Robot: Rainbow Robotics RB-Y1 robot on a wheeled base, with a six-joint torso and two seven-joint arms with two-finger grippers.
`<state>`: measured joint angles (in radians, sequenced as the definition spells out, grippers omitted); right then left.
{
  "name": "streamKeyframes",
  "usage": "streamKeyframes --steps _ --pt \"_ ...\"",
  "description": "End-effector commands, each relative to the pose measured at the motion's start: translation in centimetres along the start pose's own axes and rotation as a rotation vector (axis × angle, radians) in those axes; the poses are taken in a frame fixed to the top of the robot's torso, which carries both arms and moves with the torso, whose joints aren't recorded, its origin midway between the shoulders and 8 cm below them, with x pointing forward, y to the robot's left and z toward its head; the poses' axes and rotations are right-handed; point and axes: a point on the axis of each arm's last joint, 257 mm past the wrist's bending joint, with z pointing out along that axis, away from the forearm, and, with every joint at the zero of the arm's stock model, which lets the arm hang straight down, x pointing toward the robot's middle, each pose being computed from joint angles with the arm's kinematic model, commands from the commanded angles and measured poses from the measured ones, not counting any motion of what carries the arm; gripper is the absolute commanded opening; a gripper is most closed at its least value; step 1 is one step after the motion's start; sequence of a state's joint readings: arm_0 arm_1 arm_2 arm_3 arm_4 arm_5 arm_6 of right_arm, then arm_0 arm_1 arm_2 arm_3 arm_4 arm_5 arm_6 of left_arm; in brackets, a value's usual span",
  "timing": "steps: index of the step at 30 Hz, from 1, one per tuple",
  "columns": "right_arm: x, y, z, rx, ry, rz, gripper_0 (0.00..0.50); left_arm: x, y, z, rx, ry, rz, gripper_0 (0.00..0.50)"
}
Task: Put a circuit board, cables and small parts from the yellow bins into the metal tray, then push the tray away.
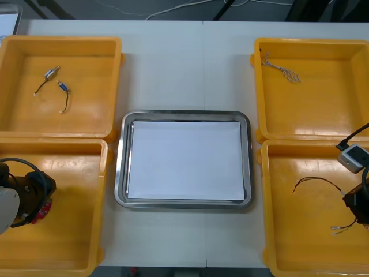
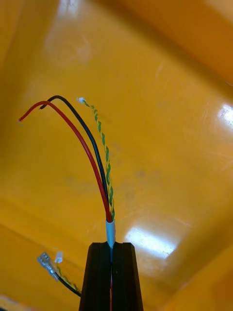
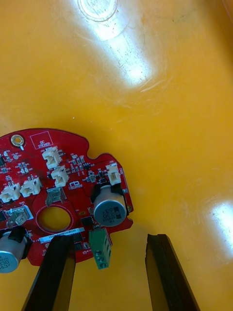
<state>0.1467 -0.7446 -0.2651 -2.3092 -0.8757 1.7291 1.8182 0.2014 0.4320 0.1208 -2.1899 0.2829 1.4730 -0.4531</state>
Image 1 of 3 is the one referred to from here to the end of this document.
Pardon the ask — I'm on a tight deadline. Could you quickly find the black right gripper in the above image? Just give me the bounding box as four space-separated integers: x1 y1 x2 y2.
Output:
342 184 369 225

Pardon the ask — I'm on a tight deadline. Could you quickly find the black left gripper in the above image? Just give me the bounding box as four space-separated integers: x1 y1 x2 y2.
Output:
16 171 57 220

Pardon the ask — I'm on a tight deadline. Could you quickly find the round red circuit board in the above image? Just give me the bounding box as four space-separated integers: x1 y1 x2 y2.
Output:
30 199 53 224

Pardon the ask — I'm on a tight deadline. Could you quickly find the red black green-yellow wire harness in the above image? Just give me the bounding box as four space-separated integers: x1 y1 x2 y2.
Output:
292 177 360 237

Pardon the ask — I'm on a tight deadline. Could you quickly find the steel tray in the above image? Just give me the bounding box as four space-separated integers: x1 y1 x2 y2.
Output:
114 109 254 211

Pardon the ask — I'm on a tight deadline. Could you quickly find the solenoid with blue label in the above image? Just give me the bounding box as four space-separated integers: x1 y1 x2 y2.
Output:
56 80 71 114

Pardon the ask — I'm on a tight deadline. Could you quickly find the solenoid with white label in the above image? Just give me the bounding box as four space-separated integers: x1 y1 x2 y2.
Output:
33 65 61 96

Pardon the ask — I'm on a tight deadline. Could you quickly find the twisted blue-white wire harness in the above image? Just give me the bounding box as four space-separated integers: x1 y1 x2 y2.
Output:
261 51 302 84

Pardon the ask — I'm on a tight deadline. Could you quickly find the yellow-orange plastic bin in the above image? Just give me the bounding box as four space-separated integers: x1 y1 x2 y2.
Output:
0 35 126 142
257 139 369 277
249 37 369 144
0 137 114 277

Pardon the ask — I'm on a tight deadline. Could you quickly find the white paper sheet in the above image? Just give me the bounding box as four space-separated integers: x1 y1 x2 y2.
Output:
127 120 246 201

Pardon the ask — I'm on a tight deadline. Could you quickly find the clear plastic container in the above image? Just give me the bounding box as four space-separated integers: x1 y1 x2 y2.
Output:
0 4 24 38

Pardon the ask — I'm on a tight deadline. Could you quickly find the dark equipment stand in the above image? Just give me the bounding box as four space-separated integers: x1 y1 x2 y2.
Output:
285 0 369 23

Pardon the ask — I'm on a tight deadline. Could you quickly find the white floor cable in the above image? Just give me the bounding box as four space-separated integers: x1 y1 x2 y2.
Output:
95 0 251 21

